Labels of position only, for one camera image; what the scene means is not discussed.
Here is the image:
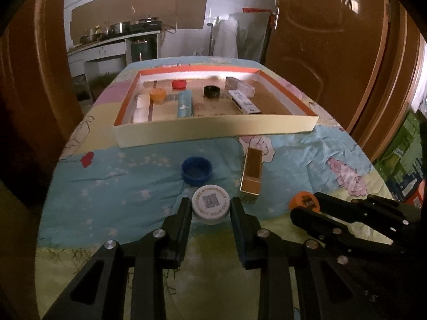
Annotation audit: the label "white printed box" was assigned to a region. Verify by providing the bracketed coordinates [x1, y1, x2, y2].
[227, 90, 261, 114]

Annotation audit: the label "cardboard wall sheets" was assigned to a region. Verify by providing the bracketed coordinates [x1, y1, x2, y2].
[70, 0, 207, 42]

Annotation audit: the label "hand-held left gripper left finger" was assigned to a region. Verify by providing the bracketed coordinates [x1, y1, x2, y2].
[42, 197, 193, 320]

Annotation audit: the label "white kitchen counter cabinet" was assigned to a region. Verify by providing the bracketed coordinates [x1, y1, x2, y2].
[67, 28, 162, 87]

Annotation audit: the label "shallow red-edged cardboard tray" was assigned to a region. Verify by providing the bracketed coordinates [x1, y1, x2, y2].
[113, 67, 319, 148]

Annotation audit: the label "white bottle cap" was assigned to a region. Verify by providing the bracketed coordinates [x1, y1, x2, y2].
[192, 185, 231, 225]

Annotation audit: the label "black induction cooker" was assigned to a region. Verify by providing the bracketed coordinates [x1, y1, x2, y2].
[129, 22, 163, 33]

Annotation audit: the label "orange bottle cap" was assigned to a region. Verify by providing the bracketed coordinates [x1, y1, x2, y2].
[289, 191, 320, 212]

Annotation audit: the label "green printed cartons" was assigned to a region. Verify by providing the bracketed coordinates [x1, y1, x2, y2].
[374, 108, 427, 207]

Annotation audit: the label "brown door with handle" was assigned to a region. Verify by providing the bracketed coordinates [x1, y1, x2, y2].
[263, 0, 427, 164]

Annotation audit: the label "cartoon printed tablecloth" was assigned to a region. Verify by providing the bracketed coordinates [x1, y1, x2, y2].
[35, 55, 406, 320]

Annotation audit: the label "brown door with lock cutout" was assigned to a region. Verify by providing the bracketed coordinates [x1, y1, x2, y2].
[0, 0, 84, 207]

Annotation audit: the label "clear plastic box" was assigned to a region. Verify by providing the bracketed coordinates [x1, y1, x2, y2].
[226, 77, 256, 98]

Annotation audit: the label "plain white box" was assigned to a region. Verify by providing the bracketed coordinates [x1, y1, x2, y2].
[132, 94, 151, 123]

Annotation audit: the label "blue bottle cap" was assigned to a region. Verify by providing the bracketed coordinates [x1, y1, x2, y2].
[181, 156, 213, 185]

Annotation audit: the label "light blue box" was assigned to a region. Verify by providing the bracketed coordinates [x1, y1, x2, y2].
[177, 89, 195, 118]

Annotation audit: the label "green appliance under counter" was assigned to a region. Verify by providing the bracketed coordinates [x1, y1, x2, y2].
[130, 39, 157, 63]

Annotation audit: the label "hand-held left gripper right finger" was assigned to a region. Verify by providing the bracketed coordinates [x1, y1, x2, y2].
[230, 197, 367, 320]

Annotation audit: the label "gold box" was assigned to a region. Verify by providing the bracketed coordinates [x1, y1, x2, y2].
[239, 147, 264, 204]

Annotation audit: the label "clear plastic sheeting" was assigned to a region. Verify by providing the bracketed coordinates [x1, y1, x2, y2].
[213, 11, 271, 62]

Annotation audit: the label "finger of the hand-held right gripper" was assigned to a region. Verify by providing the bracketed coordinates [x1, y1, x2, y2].
[290, 207, 395, 261]
[315, 192, 411, 230]

